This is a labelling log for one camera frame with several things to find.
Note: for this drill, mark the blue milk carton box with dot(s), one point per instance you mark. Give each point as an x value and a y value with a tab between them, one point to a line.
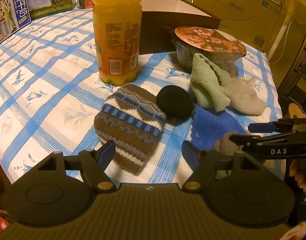
14	15

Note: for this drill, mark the instant noodle bowl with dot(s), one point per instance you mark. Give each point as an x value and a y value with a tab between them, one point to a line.
219	47

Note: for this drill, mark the blue fluffy cloth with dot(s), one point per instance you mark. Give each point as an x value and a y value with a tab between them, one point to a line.
209	127

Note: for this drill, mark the light grey fluffy cloth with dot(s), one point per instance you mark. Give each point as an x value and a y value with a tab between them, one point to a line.
243	97

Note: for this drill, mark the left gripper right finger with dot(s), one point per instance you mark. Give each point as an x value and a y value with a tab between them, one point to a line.
203	164

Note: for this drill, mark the large cardboard box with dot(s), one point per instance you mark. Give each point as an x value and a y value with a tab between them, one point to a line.
251	21

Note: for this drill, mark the dark grey cloth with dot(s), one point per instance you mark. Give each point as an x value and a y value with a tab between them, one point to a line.
225	147

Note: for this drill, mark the green fluffy cloth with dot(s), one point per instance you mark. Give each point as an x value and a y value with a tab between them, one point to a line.
207	82

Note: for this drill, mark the orange juice bottle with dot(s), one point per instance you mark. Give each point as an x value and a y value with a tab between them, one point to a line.
117	30

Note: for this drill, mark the striped knitted beanie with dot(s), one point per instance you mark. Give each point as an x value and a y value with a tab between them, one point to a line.
131	118

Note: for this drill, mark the black round pad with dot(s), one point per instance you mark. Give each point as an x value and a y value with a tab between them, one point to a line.
175	102

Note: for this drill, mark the dark brown open box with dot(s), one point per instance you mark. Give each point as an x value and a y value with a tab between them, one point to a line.
161	17

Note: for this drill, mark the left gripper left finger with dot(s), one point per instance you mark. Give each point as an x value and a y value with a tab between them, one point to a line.
93	165

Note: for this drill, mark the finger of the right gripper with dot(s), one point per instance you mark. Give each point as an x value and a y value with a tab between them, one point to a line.
246	142
261	127

